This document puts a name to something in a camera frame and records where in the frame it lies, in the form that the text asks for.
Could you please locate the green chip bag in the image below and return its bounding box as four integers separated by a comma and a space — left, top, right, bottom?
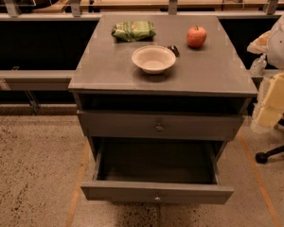
112, 21, 156, 42

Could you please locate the grey top drawer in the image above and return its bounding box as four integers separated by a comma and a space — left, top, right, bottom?
78, 110, 242, 141

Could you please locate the small dark wrapped snack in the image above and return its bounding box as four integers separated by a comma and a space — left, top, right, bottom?
168, 45, 180, 57

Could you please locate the red apple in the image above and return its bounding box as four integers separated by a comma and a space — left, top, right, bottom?
186, 26, 206, 48

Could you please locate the grey drawer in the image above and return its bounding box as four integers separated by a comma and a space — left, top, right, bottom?
78, 110, 242, 141
81, 138, 234, 204

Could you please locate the black office chair base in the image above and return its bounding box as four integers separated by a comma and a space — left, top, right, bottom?
255, 119, 284, 164

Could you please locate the grey wooden drawer cabinet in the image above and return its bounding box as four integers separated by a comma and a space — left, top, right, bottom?
69, 15, 257, 155

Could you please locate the white paper bowl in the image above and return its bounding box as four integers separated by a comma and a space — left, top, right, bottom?
132, 45, 176, 75

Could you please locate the clear sanitizer pump bottle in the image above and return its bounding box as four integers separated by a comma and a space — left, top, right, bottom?
250, 53, 267, 76

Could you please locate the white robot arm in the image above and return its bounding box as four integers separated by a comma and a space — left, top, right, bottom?
247, 14, 284, 70

